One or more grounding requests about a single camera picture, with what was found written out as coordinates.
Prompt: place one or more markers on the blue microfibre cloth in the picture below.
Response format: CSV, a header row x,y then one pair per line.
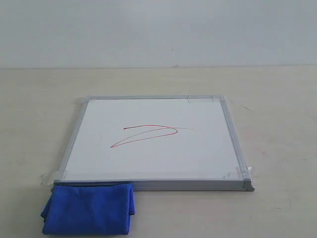
x,y
99,210

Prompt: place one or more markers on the clear tape front right corner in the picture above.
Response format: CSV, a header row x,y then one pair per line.
x,y
240,173

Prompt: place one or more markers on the white board with aluminium frame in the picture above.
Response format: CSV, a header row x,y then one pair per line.
x,y
155,143

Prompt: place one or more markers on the clear tape corner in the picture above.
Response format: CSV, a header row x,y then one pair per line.
x,y
51,177
206,98
80,101
240,173

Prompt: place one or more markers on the clear tape front left corner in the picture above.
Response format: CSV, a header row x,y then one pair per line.
x,y
51,177

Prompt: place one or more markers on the clear tape back left corner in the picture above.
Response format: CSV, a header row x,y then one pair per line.
x,y
80,101

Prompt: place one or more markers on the clear tape back right corner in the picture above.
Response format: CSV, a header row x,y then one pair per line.
x,y
206,98

